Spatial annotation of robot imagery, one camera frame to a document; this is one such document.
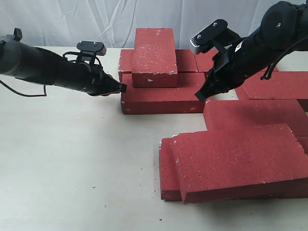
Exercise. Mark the red brick with white scuffs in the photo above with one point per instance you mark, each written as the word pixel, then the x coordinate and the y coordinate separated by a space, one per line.
pixel 154 63

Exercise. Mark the large front tilted red brick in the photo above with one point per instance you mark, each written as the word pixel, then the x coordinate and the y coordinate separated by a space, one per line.
pixel 261 162

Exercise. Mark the far right edge red brick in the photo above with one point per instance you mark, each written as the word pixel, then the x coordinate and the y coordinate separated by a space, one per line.
pixel 303 140

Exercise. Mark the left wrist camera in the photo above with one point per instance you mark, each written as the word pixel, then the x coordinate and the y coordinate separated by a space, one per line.
pixel 92 47

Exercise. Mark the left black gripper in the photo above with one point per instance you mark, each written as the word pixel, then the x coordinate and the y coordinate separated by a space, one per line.
pixel 79 77

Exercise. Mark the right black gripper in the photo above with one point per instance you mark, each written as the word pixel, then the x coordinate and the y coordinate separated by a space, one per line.
pixel 242 60

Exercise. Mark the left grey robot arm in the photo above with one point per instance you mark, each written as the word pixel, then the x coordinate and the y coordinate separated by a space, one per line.
pixel 36 65

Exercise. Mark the second row right red brick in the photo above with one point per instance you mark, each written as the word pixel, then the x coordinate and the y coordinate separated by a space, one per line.
pixel 283 85

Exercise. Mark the white fabric backdrop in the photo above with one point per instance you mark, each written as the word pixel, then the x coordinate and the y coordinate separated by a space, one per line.
pixel 113 22

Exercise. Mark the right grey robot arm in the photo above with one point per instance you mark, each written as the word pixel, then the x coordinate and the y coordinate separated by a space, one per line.
pixel 283 30

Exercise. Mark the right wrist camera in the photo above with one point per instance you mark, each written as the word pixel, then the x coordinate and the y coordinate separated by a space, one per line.
pixel 215 35

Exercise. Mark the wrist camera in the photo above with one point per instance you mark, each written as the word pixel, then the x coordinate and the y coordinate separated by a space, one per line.
pixel 215 35
pixel 92 47

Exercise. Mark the third row red brick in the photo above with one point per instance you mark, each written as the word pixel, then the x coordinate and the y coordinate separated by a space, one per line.
pixel 238 114

